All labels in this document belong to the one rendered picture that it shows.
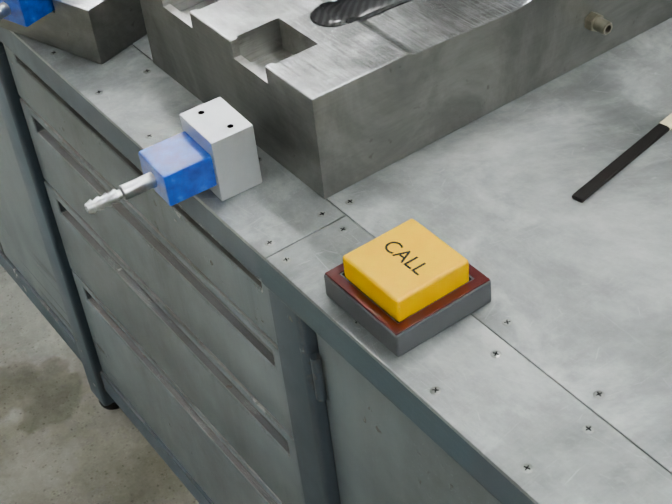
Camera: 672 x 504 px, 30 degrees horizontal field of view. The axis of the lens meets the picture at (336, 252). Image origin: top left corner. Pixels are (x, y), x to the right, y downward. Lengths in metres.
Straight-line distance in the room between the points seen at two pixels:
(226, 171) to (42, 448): 1.04
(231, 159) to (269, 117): 0.05
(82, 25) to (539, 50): 0.39
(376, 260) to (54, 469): 1.12
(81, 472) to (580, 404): 1.18
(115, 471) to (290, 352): 0.80
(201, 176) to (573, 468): 0.36
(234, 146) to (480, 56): 0.20
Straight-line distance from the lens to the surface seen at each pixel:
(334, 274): 0.84
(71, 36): 1.15
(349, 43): 0.94
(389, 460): 1.05
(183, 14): 1.03
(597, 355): 0.81
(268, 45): 0.98
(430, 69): 0.94
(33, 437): 1.93
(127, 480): 1.83
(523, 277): 0.86
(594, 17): 1.04
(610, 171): 0.94
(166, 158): 0.93
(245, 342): 1.22
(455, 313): 0.82
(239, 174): 0.94
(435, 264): 0.81
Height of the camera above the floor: 1.38
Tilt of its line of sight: 41 degrees down
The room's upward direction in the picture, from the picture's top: 7 degrees counter-clockwise
